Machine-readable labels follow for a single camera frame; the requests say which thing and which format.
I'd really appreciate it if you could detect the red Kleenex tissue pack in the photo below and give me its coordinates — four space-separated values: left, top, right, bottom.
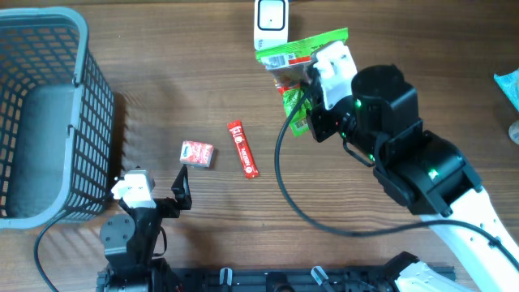
179 141 214 168

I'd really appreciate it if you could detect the red coffee stick sachet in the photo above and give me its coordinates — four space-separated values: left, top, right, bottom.
227 120 260 179

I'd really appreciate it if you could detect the green candy bag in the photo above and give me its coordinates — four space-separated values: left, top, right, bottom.
255 28 349 136

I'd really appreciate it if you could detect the teal tissue pack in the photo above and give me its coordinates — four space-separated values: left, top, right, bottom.
493 70 519 110

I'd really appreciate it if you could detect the green lid jar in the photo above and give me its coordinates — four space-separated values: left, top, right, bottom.
508 121 519 144

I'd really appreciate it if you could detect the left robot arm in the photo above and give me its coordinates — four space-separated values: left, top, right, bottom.
96 165 192 292

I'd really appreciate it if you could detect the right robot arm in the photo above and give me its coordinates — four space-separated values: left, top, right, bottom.
307 65 518 291

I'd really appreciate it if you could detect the white barcode scanner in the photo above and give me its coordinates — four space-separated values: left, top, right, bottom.
254 0 290 51

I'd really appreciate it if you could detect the grey plastic basket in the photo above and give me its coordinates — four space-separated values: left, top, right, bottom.
1 7 115 230

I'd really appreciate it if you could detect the black left camera cable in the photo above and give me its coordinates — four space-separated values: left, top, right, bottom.
33 194 114 292

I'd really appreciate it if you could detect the black camera cable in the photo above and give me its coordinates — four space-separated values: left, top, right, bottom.
273 87 519 273
33 194 114 292

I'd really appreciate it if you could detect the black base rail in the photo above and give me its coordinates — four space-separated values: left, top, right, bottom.
96 265 457 292

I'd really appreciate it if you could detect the black right camera cable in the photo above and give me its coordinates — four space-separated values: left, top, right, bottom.
273 87 519 273

